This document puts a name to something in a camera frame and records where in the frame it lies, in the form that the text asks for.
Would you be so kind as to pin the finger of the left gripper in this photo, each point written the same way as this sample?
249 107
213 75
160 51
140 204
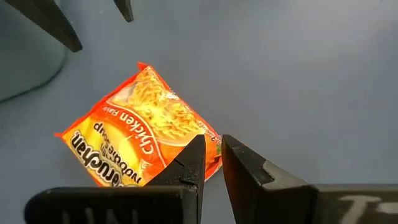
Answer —
125 9
46 21

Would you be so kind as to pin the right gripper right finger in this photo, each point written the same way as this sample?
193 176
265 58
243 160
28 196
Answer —
295 205

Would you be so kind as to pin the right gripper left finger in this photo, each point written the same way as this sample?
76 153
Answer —
124 205

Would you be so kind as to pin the orange chicken ramen pack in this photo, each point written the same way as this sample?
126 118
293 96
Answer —
140 124

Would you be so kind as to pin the grey-blue table mat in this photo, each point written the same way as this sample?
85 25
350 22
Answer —
280 77

